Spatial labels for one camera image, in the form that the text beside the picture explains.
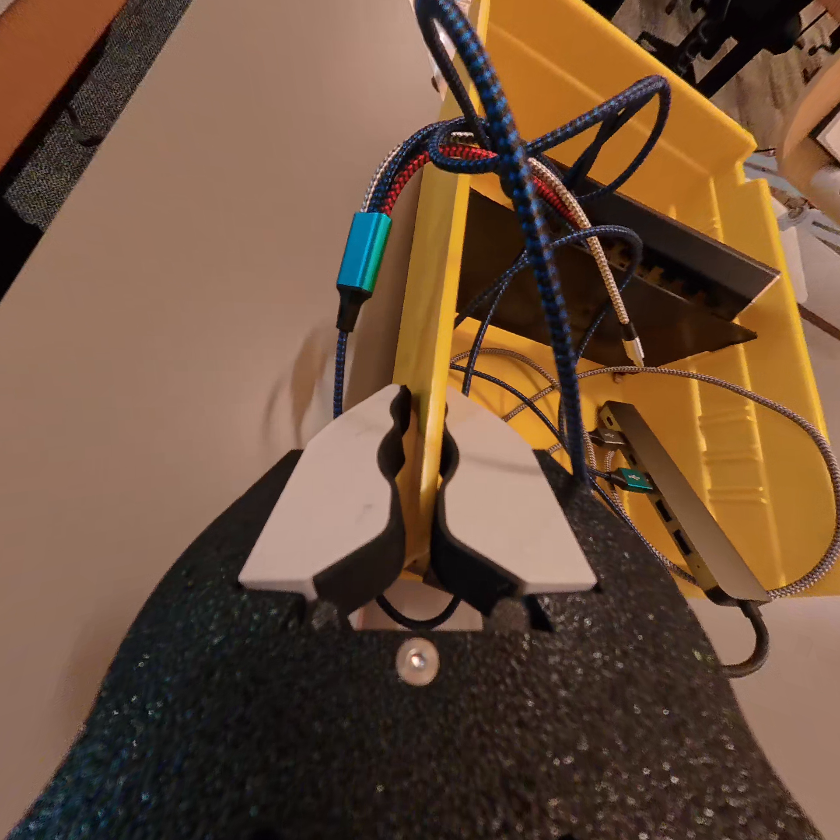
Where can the yellow plastic bin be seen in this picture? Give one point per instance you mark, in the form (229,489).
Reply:
(722,459)

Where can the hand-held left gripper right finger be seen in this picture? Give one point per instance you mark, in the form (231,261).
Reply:
(518,518)

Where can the black bin divider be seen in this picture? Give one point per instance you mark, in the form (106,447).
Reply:
(525,295)

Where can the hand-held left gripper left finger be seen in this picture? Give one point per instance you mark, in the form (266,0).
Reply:
(321,512)

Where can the grey slim usb hub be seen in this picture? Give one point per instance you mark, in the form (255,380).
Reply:
(689,512)

